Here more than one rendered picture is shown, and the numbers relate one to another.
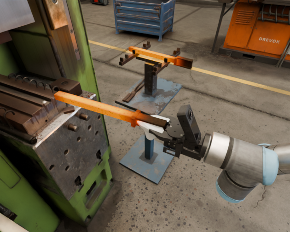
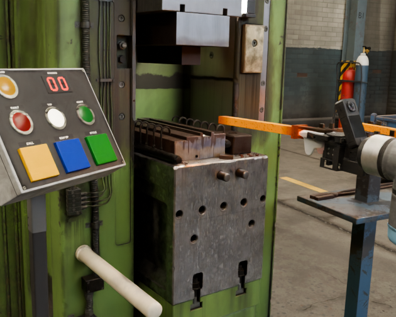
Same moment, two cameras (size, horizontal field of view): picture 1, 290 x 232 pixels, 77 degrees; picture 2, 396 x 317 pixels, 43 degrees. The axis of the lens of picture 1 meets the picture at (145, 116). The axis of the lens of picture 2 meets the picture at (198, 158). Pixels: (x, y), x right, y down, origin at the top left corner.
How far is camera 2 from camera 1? 0.93 m
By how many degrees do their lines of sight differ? 40
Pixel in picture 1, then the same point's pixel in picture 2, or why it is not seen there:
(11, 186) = (117, 243)
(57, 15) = (252, 59)
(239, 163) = (395, 152)
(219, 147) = (377, 140)
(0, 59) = (168, 109)
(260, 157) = not seen: outside the picture
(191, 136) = (349, 131)
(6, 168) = (126, 210)
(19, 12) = (219, 34)
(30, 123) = (181, 146)
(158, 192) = not seen: outside the picture
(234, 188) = not seen: outside the picture
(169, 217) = not seen: outside the picture
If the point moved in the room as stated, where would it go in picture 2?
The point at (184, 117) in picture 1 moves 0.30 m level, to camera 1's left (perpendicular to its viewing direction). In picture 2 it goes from (341, 104) to (223, 96)
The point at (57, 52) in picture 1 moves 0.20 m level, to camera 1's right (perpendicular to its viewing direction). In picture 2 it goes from (237, 100) to (289, 104)
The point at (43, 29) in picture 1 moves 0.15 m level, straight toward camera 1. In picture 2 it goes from (231, 72) to (232, 72)
